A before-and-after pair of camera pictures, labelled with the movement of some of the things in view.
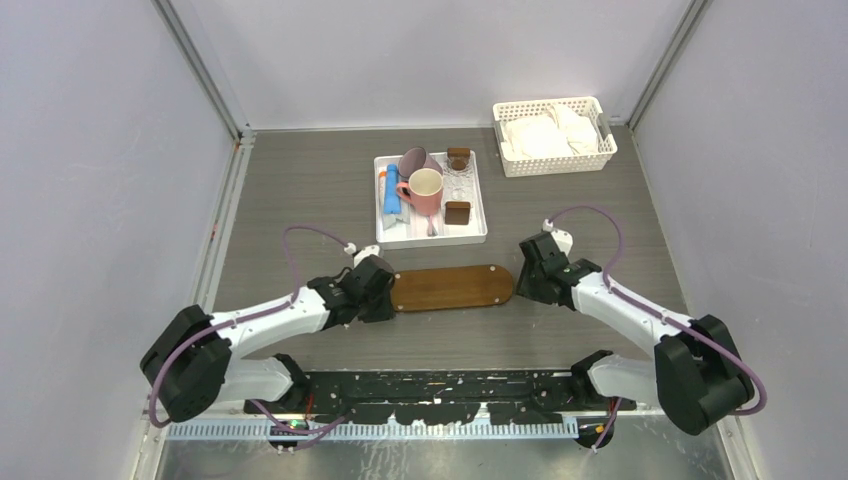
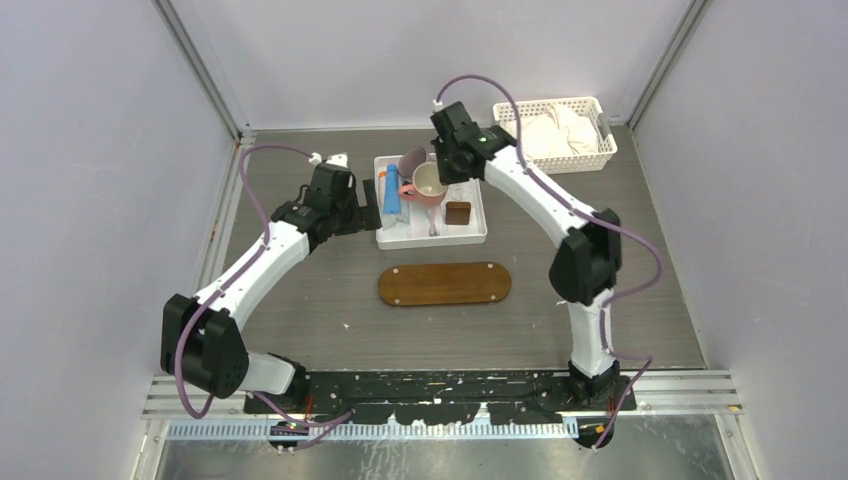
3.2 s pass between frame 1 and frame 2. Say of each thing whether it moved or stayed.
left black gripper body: moved
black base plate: stayed
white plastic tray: stayed
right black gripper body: moved
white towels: stayed
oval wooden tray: stayed
